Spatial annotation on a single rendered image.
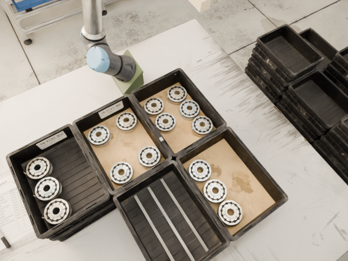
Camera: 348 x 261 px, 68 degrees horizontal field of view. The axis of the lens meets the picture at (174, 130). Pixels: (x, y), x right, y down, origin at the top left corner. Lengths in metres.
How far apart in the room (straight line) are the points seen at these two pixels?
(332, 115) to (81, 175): 1.73
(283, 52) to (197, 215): 1.48
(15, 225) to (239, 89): 1.36
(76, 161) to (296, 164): 1.10
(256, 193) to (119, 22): 2.35
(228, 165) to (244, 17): 2.20
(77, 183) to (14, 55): 2.02
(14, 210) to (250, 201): 1.09
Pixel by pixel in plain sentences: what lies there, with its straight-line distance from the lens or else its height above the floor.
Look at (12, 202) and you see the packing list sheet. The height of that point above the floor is 0.70.
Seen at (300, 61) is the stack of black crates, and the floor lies 0.49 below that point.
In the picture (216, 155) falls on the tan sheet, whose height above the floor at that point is 0.83.
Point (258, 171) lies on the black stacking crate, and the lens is 1.21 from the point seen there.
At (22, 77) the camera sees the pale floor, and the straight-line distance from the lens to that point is 2.85.
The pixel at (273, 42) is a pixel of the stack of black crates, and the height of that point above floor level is 0.49.
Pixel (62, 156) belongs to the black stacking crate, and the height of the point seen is 0.83.
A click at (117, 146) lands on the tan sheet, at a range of 1.27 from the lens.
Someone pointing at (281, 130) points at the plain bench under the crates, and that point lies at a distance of 1.56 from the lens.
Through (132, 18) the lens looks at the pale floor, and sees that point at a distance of 3.08.
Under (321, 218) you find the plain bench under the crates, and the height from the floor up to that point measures 0.70.
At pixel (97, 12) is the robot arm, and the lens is 1.33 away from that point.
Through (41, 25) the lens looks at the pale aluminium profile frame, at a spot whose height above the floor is 0.14.
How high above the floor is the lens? 1.98
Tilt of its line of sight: 64 degrees down
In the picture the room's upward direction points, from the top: 3 degrees clockwise
